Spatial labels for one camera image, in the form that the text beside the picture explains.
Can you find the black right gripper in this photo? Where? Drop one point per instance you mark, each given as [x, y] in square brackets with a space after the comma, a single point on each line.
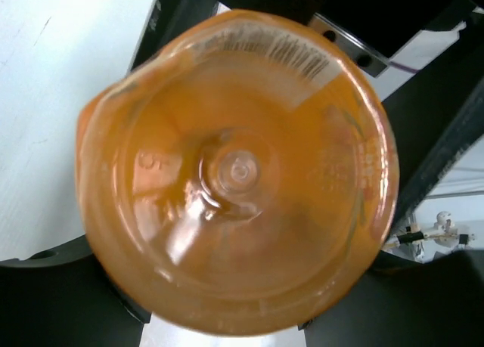
[384, 26]

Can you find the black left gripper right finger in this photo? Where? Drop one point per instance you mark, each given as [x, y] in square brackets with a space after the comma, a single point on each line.
[402, 303]

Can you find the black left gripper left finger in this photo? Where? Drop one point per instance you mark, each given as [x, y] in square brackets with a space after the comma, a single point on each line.
[63, 297]

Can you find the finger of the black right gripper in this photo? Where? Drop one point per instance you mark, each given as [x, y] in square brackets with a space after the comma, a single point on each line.
[437, 115]
[167, 20]

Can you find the orange sea-buckthorn juice bottle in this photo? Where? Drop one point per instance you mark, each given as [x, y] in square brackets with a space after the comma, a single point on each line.
[242, 180]

